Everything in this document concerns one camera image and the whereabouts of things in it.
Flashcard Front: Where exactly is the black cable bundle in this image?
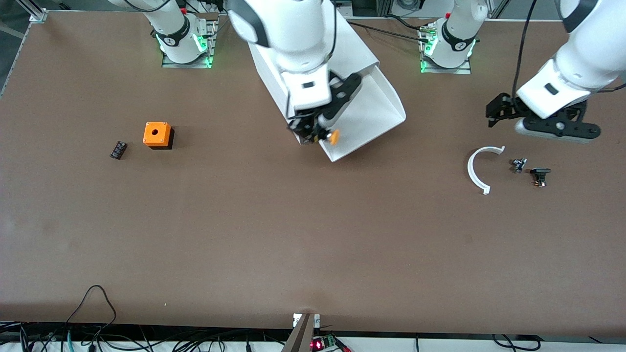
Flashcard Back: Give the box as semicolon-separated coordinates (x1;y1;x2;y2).
0;320;294;352

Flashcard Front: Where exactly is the orange box with hole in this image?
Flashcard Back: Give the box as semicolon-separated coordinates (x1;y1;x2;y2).
142;122;175;150

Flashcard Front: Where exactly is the thin black looped cable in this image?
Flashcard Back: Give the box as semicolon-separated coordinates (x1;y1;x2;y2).
66;285;117;326

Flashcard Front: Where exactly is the circuit board with red light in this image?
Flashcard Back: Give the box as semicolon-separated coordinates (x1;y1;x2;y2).
311;334;352;352

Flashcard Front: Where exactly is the white plastic drawer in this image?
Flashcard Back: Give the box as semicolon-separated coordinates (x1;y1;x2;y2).
317;66;407;163

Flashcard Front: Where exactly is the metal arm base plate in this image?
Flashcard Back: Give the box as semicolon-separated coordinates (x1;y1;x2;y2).
420;24;472;75
161;20;217;69

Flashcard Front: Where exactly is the white drawer cabinet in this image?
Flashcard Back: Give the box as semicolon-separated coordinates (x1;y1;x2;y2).
247;10;380;146

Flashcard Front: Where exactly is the white curved plastic arc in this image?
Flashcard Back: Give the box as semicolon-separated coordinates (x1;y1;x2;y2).
467;145;506;196

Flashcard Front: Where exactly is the black cable on table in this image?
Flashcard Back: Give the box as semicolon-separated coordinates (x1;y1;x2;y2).
346;15;437;44

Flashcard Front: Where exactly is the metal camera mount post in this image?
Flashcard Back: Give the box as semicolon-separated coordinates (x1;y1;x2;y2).
281;313;321;352

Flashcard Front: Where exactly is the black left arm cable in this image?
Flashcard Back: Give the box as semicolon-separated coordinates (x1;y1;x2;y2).
512;0;537;98

